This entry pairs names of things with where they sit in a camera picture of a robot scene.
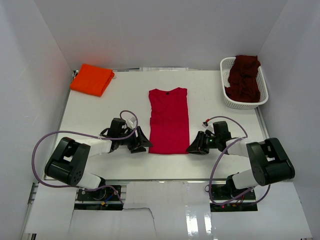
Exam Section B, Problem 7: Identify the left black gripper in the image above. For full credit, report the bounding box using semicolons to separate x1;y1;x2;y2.
118;126;153;153

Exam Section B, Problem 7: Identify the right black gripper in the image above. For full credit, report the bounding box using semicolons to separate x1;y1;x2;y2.
186;131;220;155

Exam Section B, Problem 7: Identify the bright red t shirt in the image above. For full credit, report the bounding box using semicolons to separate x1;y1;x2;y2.
148;87;190;155

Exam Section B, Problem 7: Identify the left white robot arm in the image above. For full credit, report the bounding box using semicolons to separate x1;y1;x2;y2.
44;118;153;200

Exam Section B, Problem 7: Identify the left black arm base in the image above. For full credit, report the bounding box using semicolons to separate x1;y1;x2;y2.
74;185;123;211

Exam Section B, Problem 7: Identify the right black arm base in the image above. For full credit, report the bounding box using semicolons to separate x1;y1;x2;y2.
210;184;258;213

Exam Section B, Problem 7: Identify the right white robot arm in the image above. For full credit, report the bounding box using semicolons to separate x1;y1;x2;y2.
186;120;296;200

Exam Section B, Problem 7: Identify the dark maroon t shirt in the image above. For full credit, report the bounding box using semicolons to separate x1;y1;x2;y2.
225;55;261;103

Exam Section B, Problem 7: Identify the white printed label strip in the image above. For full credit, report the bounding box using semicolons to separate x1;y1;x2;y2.
139;67;189;72

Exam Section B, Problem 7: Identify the folded orange t shirt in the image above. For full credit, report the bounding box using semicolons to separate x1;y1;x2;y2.
69;64;115;97

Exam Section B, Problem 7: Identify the white plastic basket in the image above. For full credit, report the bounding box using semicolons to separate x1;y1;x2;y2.
220;57;269;110

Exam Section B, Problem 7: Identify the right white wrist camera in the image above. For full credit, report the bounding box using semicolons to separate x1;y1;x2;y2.
202;121;214;132

